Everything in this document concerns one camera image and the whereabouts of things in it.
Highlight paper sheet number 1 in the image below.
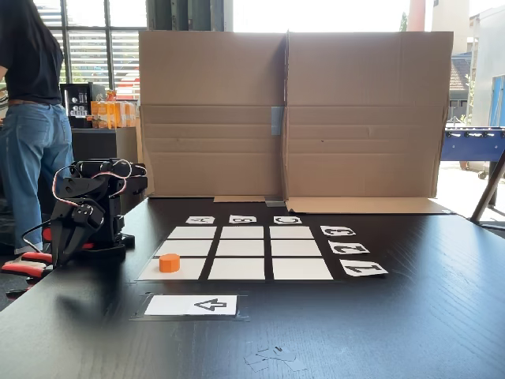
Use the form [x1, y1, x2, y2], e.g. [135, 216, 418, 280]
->
[339, 259, 389, 278]

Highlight large brown cardboard box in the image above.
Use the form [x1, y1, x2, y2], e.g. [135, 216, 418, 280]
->
[137, 30, 289, 205]
[283, 30, 455, 216]

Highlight person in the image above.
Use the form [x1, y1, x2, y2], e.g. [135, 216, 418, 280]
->
[0, 0, 75, 257]

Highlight clear tape scraps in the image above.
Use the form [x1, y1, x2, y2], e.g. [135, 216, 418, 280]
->
[242, 345, 309, 373]

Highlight paper sheet number 3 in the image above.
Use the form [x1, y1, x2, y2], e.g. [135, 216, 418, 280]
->
[320, 225, 356, 238]

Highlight red white servo cable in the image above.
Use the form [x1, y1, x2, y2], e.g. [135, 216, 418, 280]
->
[51, 159, 148, 207]

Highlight blue foosball table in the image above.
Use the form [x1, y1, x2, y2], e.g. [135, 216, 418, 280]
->
[440, 125, 505, 181]

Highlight paper sheet number 2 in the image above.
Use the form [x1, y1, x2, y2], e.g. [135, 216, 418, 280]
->
[327, 241, 371, 255]

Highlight black glass-front cabinet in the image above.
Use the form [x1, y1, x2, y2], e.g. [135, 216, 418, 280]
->
[59, 81, 107, 129]

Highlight black red clamp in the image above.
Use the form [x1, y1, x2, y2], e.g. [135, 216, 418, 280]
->
[0, 228, 96, 298]

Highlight black counter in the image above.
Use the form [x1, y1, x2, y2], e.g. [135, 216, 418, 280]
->
[71, 126, 140, 165]

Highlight white arrow paper sheet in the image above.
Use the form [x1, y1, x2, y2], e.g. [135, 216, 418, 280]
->
[143, 294, 239, 317]

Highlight round orange token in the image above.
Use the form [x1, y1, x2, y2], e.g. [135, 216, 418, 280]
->
[159, 253, 181, 273]

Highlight orange printed boxes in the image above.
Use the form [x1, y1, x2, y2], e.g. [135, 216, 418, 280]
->
[90, 89, 137, 129]

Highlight slanted metal table leg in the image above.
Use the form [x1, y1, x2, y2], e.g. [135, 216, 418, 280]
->
[469, 151, 505, 238]

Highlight white nine-square grid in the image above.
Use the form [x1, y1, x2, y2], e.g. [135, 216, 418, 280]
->
[136, 224, 335, 282]

